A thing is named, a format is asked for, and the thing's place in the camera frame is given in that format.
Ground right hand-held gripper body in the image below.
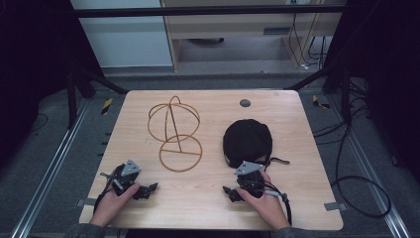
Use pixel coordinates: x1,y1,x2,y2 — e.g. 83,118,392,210
233,161,285,199

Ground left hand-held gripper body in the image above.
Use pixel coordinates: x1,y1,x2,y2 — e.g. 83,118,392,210
100,159,143,196

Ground black cap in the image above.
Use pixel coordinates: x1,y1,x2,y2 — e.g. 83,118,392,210
222,118,291,169

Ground gold wire hat stand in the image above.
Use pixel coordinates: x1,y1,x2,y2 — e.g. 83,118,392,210
147,95,203,174

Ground person's left hand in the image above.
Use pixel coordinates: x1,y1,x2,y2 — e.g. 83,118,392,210
89,182,142,229

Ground person's right hand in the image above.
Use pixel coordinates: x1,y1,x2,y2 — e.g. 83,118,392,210
236,169,291,231

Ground yellow black tape strip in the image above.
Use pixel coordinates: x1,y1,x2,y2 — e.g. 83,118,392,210
311,94,331,110
100,97,114,116

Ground black metal stand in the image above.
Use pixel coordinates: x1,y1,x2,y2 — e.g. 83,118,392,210
64,62,129,130
284,63,354,125

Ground white cabinet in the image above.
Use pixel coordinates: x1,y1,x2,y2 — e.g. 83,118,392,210
69,0,173,69

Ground black curtain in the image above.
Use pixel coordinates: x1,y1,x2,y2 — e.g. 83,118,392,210
0,0,105,167
321,0,420,186

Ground light wooden desk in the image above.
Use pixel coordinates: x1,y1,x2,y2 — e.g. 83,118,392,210
159,0,348,72

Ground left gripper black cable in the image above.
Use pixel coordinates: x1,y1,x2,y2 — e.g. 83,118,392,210
93,165,121,214

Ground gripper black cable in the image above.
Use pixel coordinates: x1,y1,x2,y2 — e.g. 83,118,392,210
262,179,293,227
93,165,121,214

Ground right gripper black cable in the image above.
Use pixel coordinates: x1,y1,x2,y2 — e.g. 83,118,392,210
262,179,293,227

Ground grey table bracket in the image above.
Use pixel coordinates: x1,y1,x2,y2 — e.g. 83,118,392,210
323,201,349,212
76,197,98,208

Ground aluminium floor rail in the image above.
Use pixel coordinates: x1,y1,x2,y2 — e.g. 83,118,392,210
328,93,412,238
9,98,91,238

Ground black looped floor cable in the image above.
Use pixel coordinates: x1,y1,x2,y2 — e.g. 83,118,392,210
331,122,393,219

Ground black cables under desk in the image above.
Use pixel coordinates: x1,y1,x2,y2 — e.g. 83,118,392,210
287,13,331,71

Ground black horizontal frame bar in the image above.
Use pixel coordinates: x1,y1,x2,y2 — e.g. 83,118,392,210
73,4,349,20

